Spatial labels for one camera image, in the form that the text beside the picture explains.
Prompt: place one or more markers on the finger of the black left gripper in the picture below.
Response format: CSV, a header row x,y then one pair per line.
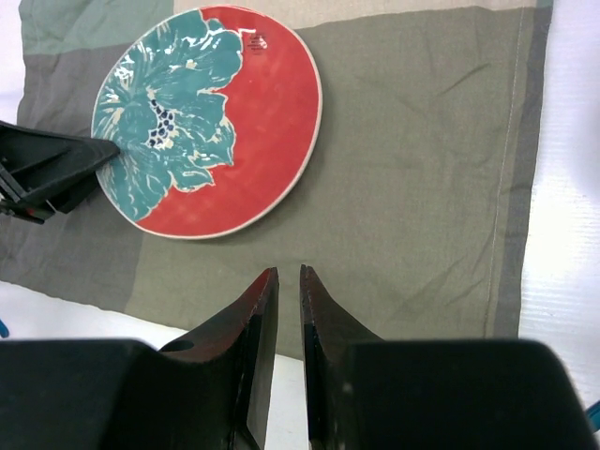
x,y
44,173

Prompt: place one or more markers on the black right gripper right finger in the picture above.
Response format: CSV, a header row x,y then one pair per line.
x,y
328,331

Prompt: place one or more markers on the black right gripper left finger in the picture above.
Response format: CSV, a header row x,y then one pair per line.
x,y
229,361

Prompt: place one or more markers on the green beige patchwork cloth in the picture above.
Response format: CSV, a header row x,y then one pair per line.
x,y
413,209

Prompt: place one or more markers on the red floral plate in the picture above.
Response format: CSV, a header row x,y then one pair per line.
x,y
216,112

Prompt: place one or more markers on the blue metallic fork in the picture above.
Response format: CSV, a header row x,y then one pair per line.
x,y
4,332

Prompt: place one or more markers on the blue metallic spoon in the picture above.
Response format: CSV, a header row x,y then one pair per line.
x,y
593,415

